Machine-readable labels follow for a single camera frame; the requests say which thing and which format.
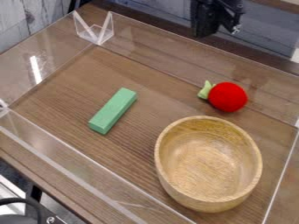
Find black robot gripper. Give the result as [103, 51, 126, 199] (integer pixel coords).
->
[191, 0, 246, 38]

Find red plush ball green leaf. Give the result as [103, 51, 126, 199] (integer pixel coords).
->
[198, 80, 249, 113]

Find wooden bowl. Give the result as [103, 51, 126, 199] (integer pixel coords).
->
[154, 115, 263, 213]

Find green rectangular block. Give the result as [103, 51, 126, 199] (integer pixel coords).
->
[89, 87, 137, 135]

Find clear acrylic corner bracket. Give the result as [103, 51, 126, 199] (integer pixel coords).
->
[73, 11, 115, 46]

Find clear acrylic tray wall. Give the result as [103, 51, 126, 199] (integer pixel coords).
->
[0, 100, 195, 224]

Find black metal table bracket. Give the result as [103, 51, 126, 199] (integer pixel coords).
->
[25, 185, 67, 224]

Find black cable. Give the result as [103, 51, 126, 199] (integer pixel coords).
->
[0, 197, 41, 224]

